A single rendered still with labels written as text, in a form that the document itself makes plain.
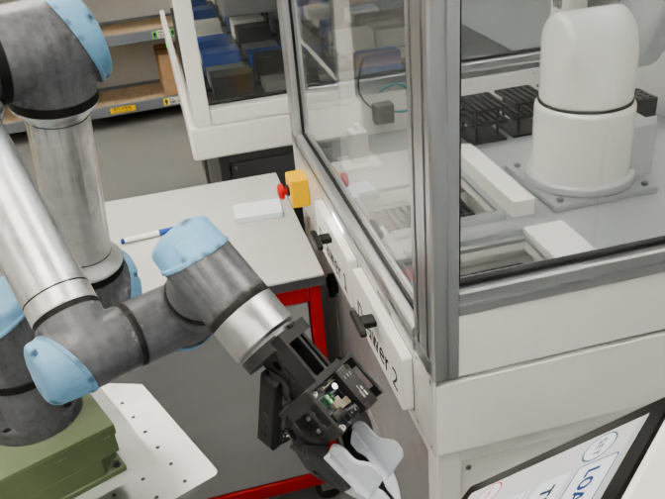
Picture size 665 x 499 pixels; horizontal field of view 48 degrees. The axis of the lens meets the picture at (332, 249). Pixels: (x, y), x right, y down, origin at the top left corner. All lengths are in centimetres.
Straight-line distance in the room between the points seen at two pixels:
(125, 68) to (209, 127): 343
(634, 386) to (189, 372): 101
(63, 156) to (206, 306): 39
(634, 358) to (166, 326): 73
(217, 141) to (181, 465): 122
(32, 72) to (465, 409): 75
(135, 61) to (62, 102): 465
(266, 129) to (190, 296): 155
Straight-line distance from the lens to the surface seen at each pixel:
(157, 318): 84
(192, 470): 129
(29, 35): 99
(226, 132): 228
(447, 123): 91
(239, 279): 76
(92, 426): 127
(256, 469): 206
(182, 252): 77
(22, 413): 126
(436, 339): 105
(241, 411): 192
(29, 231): 87
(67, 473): 128
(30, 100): 103
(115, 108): 522
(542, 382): 119
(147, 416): 141
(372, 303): 130
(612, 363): 124
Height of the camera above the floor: 165
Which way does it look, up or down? 30 degrees down
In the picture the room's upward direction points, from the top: 5 degrees counter-clockwise
